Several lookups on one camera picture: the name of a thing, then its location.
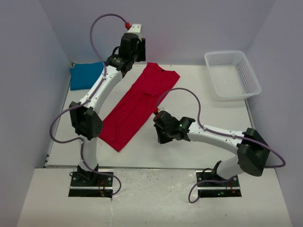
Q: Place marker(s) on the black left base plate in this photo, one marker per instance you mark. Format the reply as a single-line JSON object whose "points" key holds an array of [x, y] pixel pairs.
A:
{"points": [[99, 186]]}

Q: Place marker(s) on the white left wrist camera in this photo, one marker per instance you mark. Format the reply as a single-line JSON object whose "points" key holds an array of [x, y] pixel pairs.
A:
{"points": [[136, 29]]}

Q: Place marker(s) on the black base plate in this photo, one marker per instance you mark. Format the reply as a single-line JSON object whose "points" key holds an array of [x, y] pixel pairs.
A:
{"points": [[99, 186], [220, 190]]}

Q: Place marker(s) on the red t shirt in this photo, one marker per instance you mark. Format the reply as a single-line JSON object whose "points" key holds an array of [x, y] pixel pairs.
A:
{"points": [[137, 105]]}

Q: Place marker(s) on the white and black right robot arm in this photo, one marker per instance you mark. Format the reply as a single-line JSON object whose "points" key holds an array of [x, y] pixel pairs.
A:
{"points": [[249, 156]]}

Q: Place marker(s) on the folded blue t shirt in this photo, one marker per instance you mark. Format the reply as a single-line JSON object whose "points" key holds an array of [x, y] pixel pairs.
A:
{"points": [[84, 75]]}

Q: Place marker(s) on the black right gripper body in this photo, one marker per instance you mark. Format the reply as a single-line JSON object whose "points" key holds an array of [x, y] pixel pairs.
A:
{"points": [[164, 135]]}

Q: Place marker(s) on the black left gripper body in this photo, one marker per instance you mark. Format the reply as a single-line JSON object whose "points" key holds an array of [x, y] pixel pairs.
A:
{"points": [[139, 55]]}

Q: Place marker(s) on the white perforated plastic basket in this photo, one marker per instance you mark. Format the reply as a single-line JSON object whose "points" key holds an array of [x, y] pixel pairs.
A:
{"points": [[231, 75]]}

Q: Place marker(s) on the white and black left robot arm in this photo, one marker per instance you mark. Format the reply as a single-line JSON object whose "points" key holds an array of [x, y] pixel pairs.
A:
{"points": [[84, 114]]}

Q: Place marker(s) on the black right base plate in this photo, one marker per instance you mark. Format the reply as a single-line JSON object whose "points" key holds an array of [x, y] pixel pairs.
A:
{"points": [[220, 190]]}

